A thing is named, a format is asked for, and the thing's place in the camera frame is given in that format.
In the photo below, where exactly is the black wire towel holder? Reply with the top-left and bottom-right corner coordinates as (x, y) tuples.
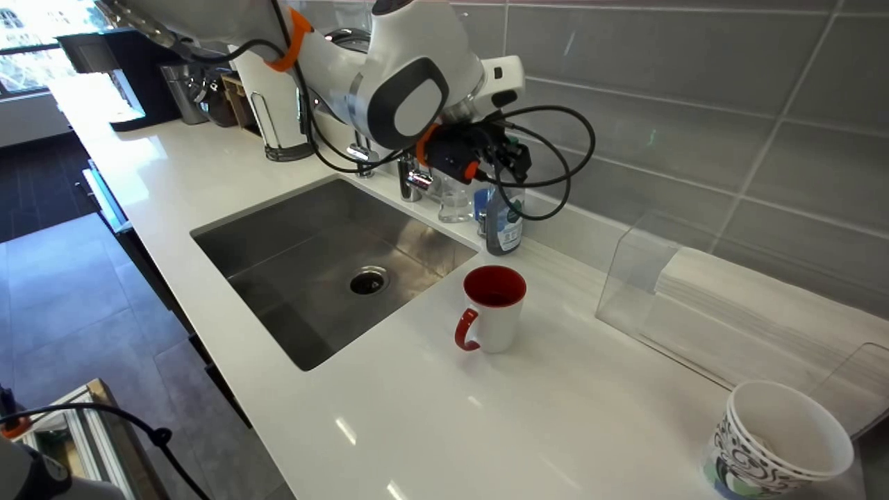
(249, 92), (310, 161)

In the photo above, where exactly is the stainless steel sink basin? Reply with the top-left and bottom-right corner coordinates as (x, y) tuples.
(190, 180), (472, 372)

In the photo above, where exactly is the white mug red interior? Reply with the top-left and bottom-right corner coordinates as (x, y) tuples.
(452, 264), (527, 353)

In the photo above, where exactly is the patterned paper cup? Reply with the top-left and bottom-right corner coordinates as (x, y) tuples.
(703, 382), (854, 500)

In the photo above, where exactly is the round metal sink drain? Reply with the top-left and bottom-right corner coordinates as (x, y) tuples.
(349, 264), (386, 296)

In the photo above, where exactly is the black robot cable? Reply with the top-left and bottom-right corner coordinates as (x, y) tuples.
(182, 0), (596, 226)

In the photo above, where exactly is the black orange gripper body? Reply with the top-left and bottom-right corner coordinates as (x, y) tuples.
(413, 115), (531, 183)

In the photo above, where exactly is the black floor cable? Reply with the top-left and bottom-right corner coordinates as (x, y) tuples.
(0, 399), (214, 500)

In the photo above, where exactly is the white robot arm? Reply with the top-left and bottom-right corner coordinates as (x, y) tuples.
(95, 0), (525, 183)

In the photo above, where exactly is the clear soap dispenser bottle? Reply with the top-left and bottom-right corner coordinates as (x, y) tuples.
(436, 174), (472, 224)

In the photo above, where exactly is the clear dishwashing liquid bottle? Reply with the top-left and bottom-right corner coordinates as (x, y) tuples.
(475, 183), (521, 257)

